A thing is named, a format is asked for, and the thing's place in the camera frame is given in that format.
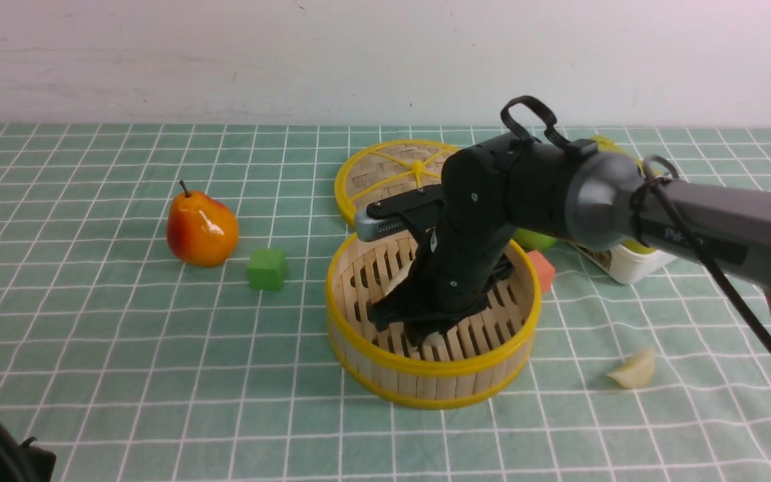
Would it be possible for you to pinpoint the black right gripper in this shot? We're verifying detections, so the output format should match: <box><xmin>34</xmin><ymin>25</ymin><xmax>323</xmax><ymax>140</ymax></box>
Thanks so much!
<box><xmin>367</xmin><ymin>224</ymin><xmax>516</xmax><ymax>346</ymax></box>

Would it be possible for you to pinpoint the white dumpling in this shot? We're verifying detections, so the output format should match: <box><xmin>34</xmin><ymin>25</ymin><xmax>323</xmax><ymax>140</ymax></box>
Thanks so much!
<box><xmin>383</xmin><ymin>264</ymin><xmax>411</xmax><ymax>297</ymax></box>
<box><xmin>606</xmin><ymin>347</ymin><xmax>656</xmax><ymax>390</ymax></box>

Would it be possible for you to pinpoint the green apple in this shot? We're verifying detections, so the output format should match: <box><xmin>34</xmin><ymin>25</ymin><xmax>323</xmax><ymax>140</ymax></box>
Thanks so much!
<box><xmin>512</xmin><ymin>228</ymin><xmax>559</xmax><ymax>251</ymax></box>

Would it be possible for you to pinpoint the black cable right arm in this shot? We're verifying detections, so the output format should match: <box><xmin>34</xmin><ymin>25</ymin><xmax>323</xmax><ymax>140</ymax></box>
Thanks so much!
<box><xmin>499</xmin><ymin>96</ymin><xmax>771</xmax><ymax>406</ymax></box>

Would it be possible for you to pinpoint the green cube block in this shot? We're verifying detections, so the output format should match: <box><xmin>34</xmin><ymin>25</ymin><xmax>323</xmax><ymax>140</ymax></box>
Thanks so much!
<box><xmin>247</xmin><ymin>248</ymin><xmax>288</xmax><ymax>292</ymax></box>

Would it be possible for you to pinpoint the green checkered tablecloth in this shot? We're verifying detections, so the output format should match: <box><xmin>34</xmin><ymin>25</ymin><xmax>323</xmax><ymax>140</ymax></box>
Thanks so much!
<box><xmin>0</xmin><ymin>123</ymin><xmax>771</xmax><ymax>481</ymax></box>

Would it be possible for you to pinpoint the bamboo steamer tray yellow rim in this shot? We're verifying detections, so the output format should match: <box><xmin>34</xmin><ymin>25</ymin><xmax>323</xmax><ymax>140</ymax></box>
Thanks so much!
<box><xmin>325</xmin><ymin>233</ymin><xmax>551</xmax><ymax>410</ymax></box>

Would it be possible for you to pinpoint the green lidded white box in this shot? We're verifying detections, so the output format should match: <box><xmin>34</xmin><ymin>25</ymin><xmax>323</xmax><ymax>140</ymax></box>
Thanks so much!
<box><xmin>570</xmin><ymin>136</ymin><xmax>677</xmax><ymax>285</ymax></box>

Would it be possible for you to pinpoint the orange cube block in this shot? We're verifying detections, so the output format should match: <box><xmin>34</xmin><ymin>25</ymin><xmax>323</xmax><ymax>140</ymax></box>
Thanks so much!
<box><xmin>526</xmin><ymin>250</ymin><xmax>556</xmax><ymax>294</ymax></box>

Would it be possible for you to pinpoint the pale green dumpling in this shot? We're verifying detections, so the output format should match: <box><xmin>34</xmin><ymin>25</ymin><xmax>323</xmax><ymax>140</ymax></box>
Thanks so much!
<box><xmin>420</xmin><ymin>331</ymin><xmax>446</xmax><ymax>347</ymax></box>

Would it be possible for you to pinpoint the orange red pear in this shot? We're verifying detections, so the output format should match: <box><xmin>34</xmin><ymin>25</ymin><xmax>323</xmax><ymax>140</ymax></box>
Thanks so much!
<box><xmin>165</xmin><ymin>180</ymin><xmax>239</xmax><ymax>268</ymax></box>

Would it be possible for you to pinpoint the woven bamboo steamer lid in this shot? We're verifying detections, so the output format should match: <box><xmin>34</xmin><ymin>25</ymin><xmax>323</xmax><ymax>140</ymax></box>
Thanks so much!
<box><xmin>334</xmin><ymin>139</ymin><xmax>459</xmax><ymax>228</ymax></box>

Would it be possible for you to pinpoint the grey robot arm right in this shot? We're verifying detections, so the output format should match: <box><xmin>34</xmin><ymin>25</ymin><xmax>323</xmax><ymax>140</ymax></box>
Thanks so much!
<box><xmin>368</xmin><ymin>134</ymin><xmax>771</xmax><ymax>343</ymax></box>

